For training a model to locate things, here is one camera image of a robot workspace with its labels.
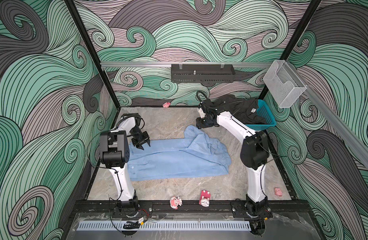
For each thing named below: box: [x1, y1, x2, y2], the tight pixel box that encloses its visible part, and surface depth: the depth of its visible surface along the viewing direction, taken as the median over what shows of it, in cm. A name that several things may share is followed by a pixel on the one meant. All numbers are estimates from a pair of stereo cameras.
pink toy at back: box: [162, 102, 171, 108], surface depth 121 cm
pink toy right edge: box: [274, 187, 283, 197], surface depth 79 cm
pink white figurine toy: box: [170, 196, 183, 210], surface depth 74 cm
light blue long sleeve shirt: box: [128, 125, 232, 182], surface depth 92 cm
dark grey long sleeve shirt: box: [207, 94, 267, 125], surface depth 113 cm
